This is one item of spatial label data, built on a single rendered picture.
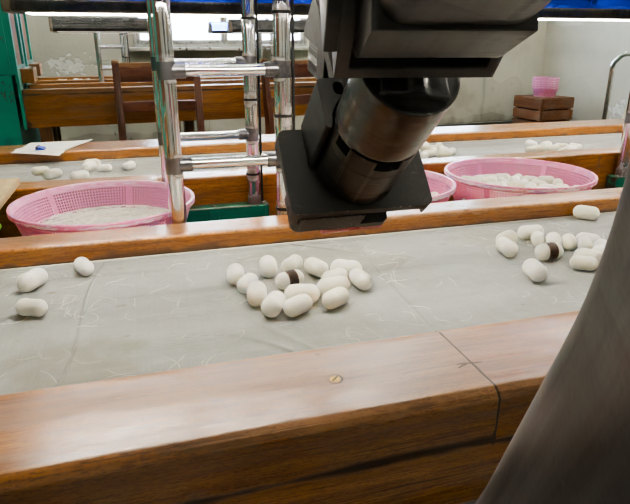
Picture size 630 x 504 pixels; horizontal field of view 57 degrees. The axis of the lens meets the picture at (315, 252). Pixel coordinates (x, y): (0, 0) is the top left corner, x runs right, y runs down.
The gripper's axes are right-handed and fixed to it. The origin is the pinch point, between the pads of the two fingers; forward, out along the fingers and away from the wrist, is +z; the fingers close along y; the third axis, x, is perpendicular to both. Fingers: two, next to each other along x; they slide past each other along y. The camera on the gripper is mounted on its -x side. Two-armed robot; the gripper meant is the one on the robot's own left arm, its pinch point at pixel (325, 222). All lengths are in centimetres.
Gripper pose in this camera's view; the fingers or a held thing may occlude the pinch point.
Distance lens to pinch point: 48.8
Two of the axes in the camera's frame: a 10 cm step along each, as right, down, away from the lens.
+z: -2.2, 3.7, 9.0
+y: -9.6, 1.0, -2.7
